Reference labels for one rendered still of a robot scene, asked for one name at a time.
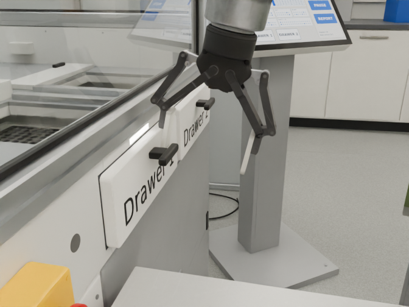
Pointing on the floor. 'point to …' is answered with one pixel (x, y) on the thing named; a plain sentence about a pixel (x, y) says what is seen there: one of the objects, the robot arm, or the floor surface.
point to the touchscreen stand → (267, 201)
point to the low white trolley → (219, 293)
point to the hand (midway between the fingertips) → (204, 153)
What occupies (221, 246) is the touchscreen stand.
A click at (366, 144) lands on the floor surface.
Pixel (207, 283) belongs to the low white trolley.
